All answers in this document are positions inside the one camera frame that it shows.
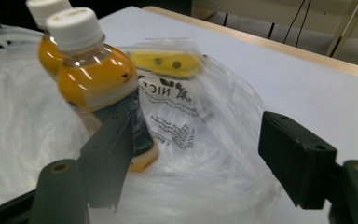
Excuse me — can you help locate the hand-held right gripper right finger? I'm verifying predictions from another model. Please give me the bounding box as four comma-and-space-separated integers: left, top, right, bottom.
257, 111, 338, 210

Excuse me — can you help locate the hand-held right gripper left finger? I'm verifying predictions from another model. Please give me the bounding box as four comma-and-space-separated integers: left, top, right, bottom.
79, 111, 135, 213

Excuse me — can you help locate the orange juice bottle white cap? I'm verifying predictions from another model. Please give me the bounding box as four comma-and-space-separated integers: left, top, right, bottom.
25, 0, 73, 82
46, 7, 160, 174

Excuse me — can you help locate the translucent white plastic bag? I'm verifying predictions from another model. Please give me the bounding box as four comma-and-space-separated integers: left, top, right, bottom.
0, 24, 282, 224

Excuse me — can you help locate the clear packet with yellow header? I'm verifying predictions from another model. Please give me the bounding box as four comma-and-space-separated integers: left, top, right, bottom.
122, 37, 218, 152

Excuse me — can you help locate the gold metal stand leg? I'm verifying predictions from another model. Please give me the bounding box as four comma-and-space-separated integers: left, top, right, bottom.
325, 0, 358, 59

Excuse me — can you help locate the black cable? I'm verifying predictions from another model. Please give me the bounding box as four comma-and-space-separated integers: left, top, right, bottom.
283, 0, 303, 45
295, 0, 312, 49

